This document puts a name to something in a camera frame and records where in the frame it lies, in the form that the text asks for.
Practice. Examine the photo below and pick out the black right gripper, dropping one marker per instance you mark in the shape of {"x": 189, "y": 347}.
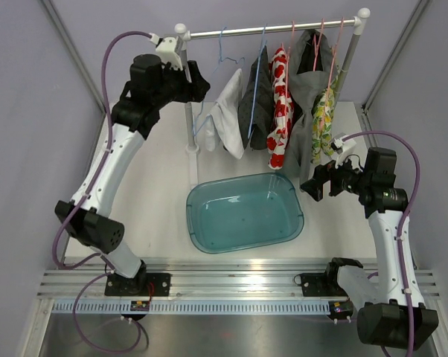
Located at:
{"x": 332, "y": 180}

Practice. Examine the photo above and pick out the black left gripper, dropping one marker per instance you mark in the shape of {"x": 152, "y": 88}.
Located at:
{"x": 188, "y": 82}

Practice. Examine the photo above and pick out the blue wire hanger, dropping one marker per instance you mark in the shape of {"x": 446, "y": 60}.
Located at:
{"x": 220, "y": 60}
{"x": 257, "y": 71}

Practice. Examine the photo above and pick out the white skirt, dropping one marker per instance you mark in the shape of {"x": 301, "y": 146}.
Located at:
{"x": 221, "y": 123}

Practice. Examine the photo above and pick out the dark grey dotted skirt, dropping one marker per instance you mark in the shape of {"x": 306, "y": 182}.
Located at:
{"x": 264, "y": 109}

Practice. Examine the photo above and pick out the teal plastic basin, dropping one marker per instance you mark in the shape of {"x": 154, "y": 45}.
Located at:
{"x": 244, "y": 212}

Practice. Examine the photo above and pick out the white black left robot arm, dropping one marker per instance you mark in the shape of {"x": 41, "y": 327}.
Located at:
{"x": 85, "y": 217}

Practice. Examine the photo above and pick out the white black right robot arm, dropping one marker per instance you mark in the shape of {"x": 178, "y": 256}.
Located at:
{"x": 391, "y": 313}

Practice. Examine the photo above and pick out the red poppy print skirt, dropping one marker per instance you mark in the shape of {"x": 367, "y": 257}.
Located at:
{"x": 277, "y": 139}

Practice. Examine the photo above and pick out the lemon print skirt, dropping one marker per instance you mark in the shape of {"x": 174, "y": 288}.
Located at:
{"x": 323, "y": 114}

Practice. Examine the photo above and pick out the pink hanger with poppy skirt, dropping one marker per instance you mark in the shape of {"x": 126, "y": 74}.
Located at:
{"x": 288, "y": 53}

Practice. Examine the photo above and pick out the silver clothes rack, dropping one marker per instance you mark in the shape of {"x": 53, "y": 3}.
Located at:
{"x": 357, "y": 22}

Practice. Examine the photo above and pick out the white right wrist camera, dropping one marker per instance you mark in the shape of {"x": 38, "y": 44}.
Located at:
{"x": 343, "y": 146}

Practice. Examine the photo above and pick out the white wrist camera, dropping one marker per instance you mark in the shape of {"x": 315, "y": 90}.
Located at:
{"x": 343, "y": 146}
{"x": 169, "y": 49}

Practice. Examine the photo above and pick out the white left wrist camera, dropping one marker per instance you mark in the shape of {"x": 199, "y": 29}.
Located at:
{"x": 169, "y": 49}

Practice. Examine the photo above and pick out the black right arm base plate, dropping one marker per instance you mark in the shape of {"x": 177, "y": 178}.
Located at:
{"x": 319, "y": 285}

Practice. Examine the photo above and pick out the white slotted cable duct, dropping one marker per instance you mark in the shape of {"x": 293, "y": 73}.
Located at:
{"x": 193, "y": 307}

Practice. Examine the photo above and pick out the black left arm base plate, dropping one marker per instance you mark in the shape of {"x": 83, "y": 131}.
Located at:
{"x": 154, "y": 284}

